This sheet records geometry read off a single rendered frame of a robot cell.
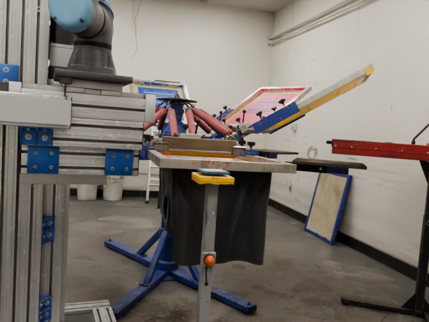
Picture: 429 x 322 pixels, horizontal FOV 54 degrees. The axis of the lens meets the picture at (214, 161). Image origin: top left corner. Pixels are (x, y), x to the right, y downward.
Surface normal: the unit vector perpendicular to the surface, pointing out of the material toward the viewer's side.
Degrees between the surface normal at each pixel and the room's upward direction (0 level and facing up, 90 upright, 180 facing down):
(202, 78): 90
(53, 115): 90
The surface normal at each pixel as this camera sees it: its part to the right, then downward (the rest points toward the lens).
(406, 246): -0.97, -0.05
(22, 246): 0.37, 0.10
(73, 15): -0.08, 0.19
